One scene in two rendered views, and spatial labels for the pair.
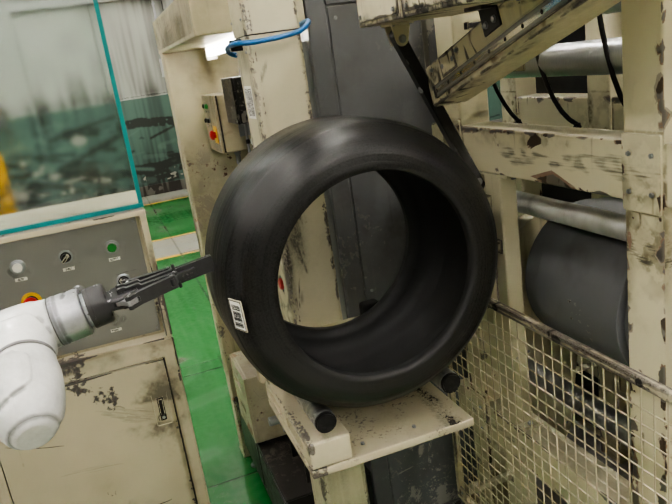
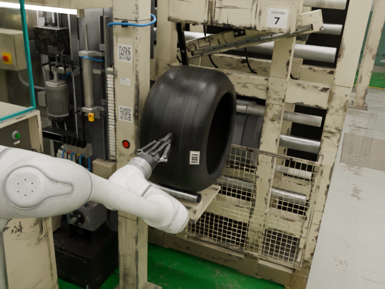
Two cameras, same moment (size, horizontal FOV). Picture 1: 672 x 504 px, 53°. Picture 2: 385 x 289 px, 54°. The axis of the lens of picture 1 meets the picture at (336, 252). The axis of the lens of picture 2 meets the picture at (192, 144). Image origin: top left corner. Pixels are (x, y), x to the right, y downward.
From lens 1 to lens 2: 1.33 m
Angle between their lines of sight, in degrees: 48
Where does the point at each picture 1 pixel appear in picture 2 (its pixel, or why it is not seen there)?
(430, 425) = (210, 192)
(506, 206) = not seen: hidden behind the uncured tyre
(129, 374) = not seen: hidden behind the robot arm
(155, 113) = not seen: outside the picture
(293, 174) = (212, 95)
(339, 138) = (218, 79)
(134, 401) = (30, 227)
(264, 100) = (138, 53)
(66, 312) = (146, 168)
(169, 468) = (42, 261)
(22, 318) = (137, 175)
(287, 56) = (146, 32)
